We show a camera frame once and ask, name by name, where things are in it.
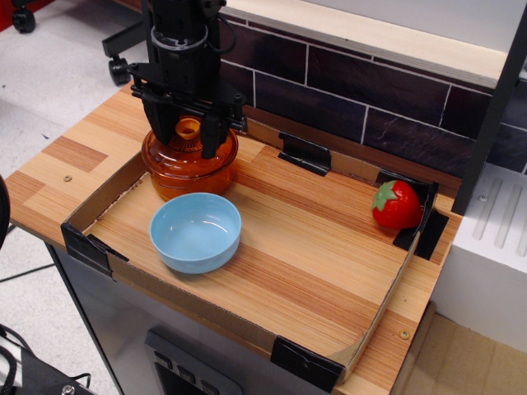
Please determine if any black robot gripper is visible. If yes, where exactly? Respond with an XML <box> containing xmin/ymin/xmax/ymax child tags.
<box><xmin>128</xmin><ymin>35</ymin><xmax>246</xmax><ymax>159</ymax></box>

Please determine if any amber glass pot lid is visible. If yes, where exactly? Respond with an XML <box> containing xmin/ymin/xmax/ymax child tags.
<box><xmin>142</xmin><ymin>117</ymin><xmax>238</xmax><ymax>178</ymax></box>

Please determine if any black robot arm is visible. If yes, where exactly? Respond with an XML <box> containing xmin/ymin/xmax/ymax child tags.
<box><xmin>128</xmin><ymin>1</ymin><xmax>246</xmax><ymax>159</ymax></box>

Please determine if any black office chair base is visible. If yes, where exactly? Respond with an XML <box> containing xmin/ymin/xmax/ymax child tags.
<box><xmin>102</xmin><ymin>21</ymin><xmax>145</xmax><ymax>86</ymax></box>

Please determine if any light blue bowl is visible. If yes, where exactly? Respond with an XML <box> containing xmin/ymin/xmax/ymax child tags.
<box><xmin>149</xmin><ymin>193</ymin><xmax>242</xmax><ymax>274</ymax></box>

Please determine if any black caster wheel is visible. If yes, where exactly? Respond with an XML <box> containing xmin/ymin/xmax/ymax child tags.
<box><xmin>12</xmin><ymin>8</ymin><xmax>36</xmax><ymax>34</ymax></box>

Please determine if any red toy strawberry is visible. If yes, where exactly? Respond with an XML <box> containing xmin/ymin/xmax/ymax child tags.
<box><xmin>371</xmin><ymin>180</ymin><xmax>423</xmax><ymax>230</ymax></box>

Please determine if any cardboard fence with black tape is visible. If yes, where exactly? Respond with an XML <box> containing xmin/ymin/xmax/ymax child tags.
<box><xmin>60</xmin><ymin>96</ymin><xmax>450</xmax><ymax>393</ymax></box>

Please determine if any grey oven control panel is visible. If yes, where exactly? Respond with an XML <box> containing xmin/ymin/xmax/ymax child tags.
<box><xmin>144</xmin><ymin>330</ymin><xmax>244</xmax><ymax>395</ymax></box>

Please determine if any black equipment bottom left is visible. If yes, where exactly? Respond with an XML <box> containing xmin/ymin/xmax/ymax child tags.
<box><xmin>14</xmin><ymin>351</ymin><xmax>94</xmax><ymax>395</ymax></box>

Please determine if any white toy sink unit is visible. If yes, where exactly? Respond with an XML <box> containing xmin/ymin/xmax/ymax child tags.
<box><xmin>431</xmin><ymin>164</ymin><xmax>526</xmax><ymax>351</ymax></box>

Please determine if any black upright post left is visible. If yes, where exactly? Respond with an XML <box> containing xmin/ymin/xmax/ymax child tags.
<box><xmin>138</xmin><ymin>0</ymin><xmax>166</xmax><ymax>87</ymax></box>

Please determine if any black cable bottom left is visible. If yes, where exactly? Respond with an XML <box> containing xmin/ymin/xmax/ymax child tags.
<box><xmin>0</xmin><ymin>323</ymin><xmax>26</xmax><ymax>395</ymax></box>

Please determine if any dark grey upright post right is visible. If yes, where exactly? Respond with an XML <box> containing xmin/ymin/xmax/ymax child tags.
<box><xmin>451</xmin><ymin>8</ymin><xmax>526</xmax><ymax>216</ymax></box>

